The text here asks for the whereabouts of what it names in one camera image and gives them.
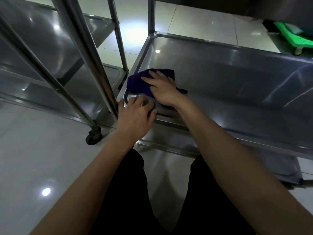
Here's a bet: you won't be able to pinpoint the person's left hand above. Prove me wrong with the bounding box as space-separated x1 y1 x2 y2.
116 96 157 144

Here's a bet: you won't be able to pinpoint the person's right hand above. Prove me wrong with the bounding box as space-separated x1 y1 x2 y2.
141 70 187 108

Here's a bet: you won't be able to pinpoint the dark purple cleaning cloth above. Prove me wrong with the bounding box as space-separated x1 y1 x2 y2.
126 69 188 99

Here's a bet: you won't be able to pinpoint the wide stainless steel trolley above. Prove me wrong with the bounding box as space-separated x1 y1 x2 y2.
117 0 313 189

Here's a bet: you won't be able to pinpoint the person's right forearm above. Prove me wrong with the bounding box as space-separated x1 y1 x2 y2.
171 94 313 235

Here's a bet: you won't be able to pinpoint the person's left forearm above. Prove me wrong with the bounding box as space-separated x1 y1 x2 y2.
29 127 150 235

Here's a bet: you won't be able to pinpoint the black caster wheel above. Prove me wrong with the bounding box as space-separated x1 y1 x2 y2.
85 126 103 146

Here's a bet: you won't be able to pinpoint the black trousers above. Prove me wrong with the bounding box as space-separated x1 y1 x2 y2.
89 148 258 235

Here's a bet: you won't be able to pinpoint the narrow stainless steel trolley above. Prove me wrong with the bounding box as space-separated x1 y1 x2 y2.
0 0 129 146

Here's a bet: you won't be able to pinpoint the green plastic dolly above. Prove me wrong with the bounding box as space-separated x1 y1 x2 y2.
273 21 313 56

